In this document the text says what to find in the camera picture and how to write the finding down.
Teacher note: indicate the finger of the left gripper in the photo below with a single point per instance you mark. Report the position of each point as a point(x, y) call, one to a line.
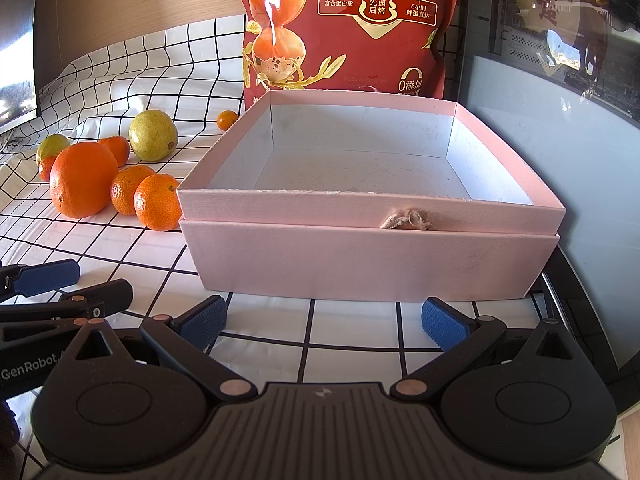
point(18, 279)
point(98, 301)

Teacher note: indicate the computer case glass panel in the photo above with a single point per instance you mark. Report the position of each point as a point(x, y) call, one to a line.
point(558, 80)

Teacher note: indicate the small tangerine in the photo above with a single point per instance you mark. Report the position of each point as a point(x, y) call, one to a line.
point(44, 168)

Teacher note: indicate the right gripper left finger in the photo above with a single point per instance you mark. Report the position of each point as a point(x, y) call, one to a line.
point(181, 343)

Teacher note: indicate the pink cardboard box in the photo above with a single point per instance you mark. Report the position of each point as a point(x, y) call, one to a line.
point(349, 195)

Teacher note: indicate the tiny kumquat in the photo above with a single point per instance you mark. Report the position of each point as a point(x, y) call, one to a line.
point(226, 119)

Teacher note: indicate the checkered white tablecloth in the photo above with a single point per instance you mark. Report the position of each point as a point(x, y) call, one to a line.
point(192, 72)

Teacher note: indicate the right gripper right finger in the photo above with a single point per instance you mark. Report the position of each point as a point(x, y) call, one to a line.
point(463, 341)

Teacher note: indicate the dark monitor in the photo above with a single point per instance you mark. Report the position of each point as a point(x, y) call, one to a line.
point(19, 100)

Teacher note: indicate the large orange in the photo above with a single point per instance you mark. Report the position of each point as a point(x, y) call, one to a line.
point(81, 178)

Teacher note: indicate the red snack bag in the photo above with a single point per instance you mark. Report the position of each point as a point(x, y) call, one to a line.
point(366, 45)

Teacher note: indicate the small green guava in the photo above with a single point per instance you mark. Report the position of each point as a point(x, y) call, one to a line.
point(51, 146)

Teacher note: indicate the large green guava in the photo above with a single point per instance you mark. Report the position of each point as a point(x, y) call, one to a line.
point(152, 135)

